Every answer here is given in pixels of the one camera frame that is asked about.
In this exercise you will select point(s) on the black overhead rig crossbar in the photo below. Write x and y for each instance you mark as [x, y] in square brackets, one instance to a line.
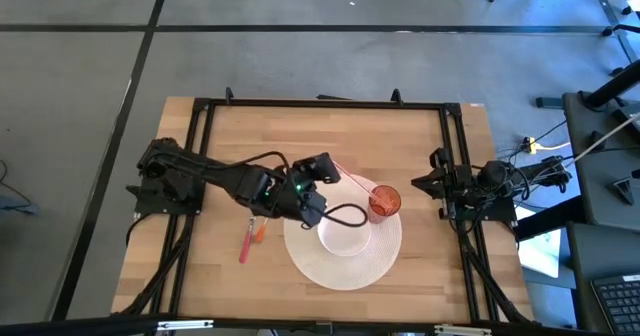
[300, 325]

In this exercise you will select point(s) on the black aluminium table frame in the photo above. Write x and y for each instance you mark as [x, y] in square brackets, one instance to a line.
[325, 104]

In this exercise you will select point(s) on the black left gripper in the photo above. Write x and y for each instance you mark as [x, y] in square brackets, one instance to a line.
[311, 168]

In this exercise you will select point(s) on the orange translucent cup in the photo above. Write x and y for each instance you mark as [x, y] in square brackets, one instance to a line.
[385, 203]

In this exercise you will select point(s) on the yellow power plug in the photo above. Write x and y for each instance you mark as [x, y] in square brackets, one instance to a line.
[532, 146]

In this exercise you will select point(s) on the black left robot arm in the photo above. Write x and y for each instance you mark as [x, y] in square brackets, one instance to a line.
[215, 176]

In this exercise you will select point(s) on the black laptop keyboard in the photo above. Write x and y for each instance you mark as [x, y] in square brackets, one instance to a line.
[620, 303]

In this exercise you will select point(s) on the grey desk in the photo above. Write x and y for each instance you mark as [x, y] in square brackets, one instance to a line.
[605, 176]

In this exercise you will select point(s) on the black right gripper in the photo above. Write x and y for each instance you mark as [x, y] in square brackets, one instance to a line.
[445, 181]

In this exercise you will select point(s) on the large white round plate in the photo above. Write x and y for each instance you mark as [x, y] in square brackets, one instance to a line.
[345, 271]

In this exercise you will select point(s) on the slim pink utensil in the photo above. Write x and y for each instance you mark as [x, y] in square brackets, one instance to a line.
[357, 183]

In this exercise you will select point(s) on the white paper sheet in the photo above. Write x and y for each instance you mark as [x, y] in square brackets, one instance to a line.
[542, 248]

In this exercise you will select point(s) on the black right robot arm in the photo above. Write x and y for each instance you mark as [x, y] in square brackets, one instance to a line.
[500, 183]

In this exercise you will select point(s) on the white bowl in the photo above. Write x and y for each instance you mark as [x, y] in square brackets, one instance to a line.
[345, 236]

